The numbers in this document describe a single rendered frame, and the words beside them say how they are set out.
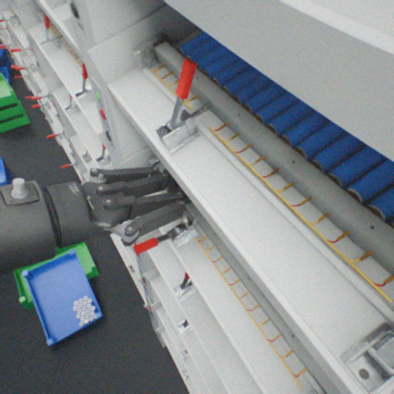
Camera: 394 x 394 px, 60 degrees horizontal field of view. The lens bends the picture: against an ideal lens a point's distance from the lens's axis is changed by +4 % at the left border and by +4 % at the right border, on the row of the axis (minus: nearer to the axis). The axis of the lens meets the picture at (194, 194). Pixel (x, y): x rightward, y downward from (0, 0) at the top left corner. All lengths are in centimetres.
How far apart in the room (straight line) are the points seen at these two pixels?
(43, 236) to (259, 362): 29
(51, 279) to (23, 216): 120
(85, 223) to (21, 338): 123
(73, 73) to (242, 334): 72
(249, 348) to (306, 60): 36
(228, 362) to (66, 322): 99
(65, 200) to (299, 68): 30
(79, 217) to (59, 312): 117
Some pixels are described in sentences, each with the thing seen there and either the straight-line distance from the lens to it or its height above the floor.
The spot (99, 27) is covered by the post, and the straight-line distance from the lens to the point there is 47.
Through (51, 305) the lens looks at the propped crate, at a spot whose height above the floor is 5.
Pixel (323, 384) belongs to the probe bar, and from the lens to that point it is 44.
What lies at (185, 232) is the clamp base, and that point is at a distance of 50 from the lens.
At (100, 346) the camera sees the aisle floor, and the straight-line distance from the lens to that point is 149.
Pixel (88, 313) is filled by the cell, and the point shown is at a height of 7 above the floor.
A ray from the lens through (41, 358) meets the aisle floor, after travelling 155.
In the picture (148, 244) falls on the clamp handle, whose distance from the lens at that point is 49.
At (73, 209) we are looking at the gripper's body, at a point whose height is 109.
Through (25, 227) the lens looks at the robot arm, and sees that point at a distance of 38.
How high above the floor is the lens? 138
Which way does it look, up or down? 49 degrees down
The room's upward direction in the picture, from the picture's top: straight up
